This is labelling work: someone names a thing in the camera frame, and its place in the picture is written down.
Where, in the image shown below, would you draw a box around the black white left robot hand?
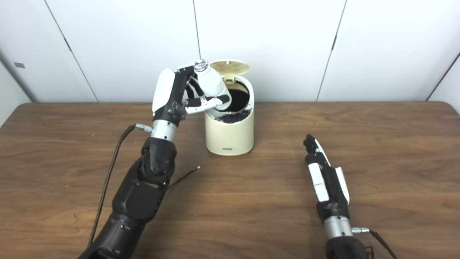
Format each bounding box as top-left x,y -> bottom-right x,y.
152,63 -> 232,127

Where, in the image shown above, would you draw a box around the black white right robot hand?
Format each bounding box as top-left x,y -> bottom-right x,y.
303,134 -> 350,223

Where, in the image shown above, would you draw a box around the small white plastic bottle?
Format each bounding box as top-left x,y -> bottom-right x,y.
194,59 -> 232,111

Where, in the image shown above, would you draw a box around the cream round bin lid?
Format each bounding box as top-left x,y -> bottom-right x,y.
210,59 -> 250,84

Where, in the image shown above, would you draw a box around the cream-colored bin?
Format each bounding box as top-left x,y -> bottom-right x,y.
204,59 -> 255,156

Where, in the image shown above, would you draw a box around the black bin liner bag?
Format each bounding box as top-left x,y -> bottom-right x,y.
212,88 -> 252,124

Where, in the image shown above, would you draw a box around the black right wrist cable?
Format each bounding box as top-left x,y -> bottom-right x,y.
352,227 -> 399,259

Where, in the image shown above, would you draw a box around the thin black left arm wire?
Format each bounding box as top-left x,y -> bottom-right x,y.
167,166 -> 201,189

